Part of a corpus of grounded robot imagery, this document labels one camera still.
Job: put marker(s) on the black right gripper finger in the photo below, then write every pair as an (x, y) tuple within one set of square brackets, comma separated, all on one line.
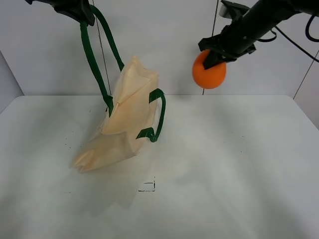
[(212, 59)]

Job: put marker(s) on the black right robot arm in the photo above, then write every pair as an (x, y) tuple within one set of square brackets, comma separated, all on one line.
[(248, 26)]

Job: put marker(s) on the orange with stem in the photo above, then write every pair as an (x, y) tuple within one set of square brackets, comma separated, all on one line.
[(208, 78)]

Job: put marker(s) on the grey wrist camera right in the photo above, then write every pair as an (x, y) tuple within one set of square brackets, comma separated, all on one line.
[(232, 10)]

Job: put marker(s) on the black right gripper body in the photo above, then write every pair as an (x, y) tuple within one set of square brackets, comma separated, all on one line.
[(228, 43)]

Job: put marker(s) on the cream linen bag green handles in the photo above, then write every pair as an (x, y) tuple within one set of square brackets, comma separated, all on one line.
[(135, 111)]

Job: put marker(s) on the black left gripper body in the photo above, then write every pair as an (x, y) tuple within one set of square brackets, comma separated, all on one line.
[(78, 10)]

